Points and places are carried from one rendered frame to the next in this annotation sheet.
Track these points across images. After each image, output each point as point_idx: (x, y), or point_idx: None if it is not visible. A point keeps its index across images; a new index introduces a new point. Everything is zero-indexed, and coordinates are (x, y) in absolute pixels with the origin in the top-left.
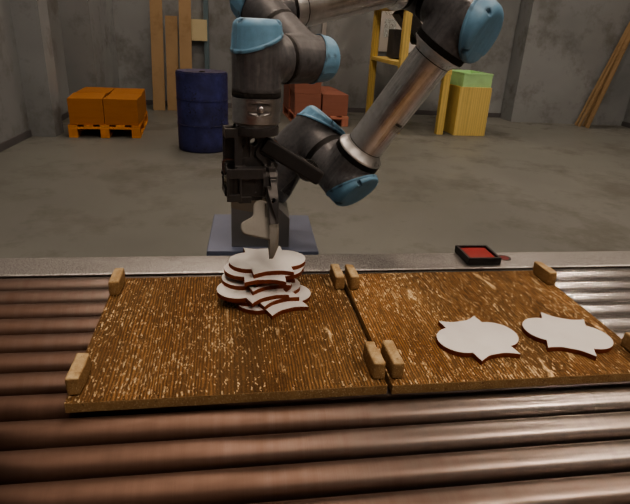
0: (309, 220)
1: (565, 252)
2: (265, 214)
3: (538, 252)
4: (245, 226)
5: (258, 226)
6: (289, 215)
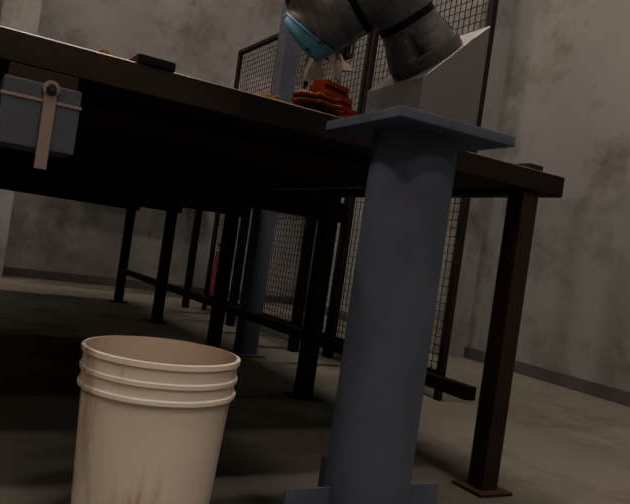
0: (388, 108)
1: (29, 33)
2: (317, 64)
3: (68, 44)
4: (321, 73)
5: (315, 71)
6: (425, 112)
